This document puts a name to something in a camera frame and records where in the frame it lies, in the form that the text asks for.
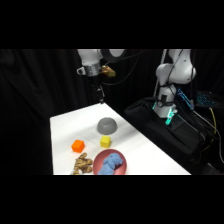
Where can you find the orange cube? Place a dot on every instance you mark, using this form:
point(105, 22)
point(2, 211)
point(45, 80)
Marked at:
point(78, 145)

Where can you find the black robot stand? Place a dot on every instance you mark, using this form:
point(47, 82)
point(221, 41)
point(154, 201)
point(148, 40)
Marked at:
point(166, 140)

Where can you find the red bowl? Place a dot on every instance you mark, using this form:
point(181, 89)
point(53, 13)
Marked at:
point(124, 166)

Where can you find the black curtain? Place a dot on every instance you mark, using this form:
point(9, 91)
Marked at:
point(30, 100)

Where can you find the blue plush toy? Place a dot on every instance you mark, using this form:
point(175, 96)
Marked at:
point(110, 163)

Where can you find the grey upturned bowl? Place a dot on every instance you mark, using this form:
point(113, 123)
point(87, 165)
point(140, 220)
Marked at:
point(107, 125)

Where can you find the blue-lit electronics box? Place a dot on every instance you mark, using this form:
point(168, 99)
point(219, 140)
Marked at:
point(203, 98)

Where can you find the brown plush toy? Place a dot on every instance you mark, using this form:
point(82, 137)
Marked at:
point(82, 164)

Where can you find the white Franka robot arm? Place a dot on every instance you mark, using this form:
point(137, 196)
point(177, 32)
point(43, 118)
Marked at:
point(90, 57)

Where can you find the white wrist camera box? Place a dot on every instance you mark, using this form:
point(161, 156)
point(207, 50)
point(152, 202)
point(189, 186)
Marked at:
point(81, 70)

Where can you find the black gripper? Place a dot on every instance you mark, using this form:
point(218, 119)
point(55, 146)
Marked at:
point(95, 81)

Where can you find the small green light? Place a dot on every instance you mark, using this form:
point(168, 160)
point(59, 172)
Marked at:
point(170, 116)

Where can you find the yellow cube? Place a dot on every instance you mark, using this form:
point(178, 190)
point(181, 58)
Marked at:
point(105, 141)

